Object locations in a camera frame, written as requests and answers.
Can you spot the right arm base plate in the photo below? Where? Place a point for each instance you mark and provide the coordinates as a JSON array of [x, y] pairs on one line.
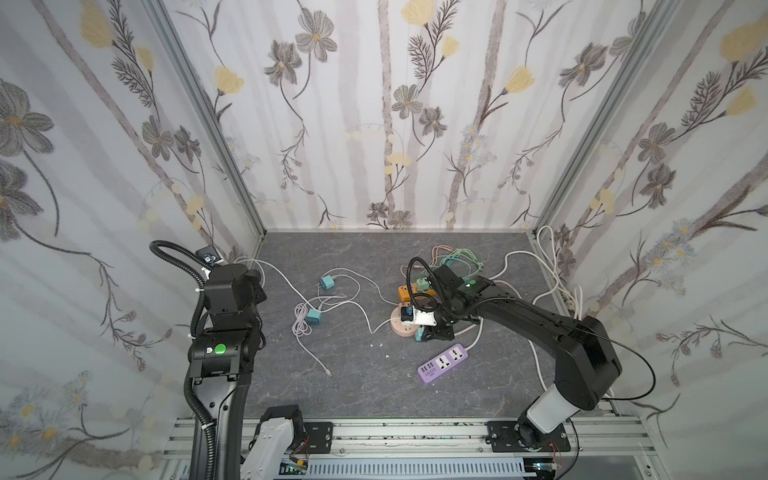
[[509, 437]]

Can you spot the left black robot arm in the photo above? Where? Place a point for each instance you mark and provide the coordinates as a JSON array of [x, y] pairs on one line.
[[226, 332]]

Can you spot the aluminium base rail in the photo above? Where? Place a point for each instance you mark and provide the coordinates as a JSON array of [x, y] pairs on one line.
[[607, 447]]

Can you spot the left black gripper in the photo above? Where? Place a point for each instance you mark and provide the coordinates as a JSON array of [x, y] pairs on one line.
[[241, 279]]

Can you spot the orange power strip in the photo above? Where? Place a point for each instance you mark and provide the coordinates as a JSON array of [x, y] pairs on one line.
[[405, 292]]

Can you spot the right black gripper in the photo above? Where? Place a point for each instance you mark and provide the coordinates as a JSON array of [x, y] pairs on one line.
[[437, 327]]

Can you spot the round pink power socket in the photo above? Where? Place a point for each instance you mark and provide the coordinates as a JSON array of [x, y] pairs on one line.
[[398, 327]]

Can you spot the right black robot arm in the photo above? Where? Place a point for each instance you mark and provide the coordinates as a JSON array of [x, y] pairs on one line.
[[586, 362]]

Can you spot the purple power strip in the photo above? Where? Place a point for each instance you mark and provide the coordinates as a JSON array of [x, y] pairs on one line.
[[443, 363]]

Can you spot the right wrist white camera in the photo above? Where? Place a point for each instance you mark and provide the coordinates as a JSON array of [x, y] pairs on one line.
[[412, 316]]

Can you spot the green charger plug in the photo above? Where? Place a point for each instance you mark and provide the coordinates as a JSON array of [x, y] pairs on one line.
[[423, 284]]

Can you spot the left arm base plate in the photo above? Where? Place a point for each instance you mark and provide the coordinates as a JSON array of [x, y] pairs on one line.
[[317, 439]]

